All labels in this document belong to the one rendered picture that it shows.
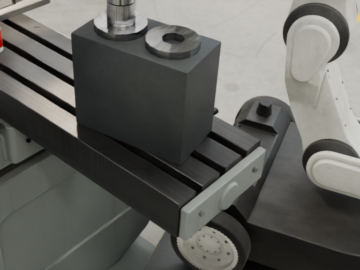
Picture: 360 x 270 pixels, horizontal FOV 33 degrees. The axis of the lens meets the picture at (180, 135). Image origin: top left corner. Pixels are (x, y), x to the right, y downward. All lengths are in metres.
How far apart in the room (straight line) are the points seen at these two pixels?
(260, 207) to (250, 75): 1.63
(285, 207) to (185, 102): 0.68
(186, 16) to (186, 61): 2.66
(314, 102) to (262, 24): 2.18
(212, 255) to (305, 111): 0.43
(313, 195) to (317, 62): 0.41
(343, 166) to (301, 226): 0.18
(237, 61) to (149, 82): 2.26
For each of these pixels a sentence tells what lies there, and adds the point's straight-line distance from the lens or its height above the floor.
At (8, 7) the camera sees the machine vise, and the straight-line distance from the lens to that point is 1.50.
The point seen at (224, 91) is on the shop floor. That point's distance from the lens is 2.98.
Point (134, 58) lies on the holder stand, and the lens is 0.97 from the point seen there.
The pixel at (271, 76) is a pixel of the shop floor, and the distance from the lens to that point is 3.14.
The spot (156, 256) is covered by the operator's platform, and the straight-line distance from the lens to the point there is 1.65.
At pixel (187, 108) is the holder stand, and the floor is 1.08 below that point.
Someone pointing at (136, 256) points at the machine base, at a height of 0.20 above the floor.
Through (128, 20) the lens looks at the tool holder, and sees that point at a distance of 1.02.
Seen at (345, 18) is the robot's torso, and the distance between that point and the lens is 1.36.
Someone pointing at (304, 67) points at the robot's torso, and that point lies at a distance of 1.38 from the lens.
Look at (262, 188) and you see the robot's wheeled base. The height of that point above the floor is 0.57.
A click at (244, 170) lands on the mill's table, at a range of 1.08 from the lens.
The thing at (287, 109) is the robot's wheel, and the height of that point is 0.58.
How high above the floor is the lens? 1.65
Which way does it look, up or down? 38 degrees down
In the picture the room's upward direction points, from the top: 4 degrees clockwise
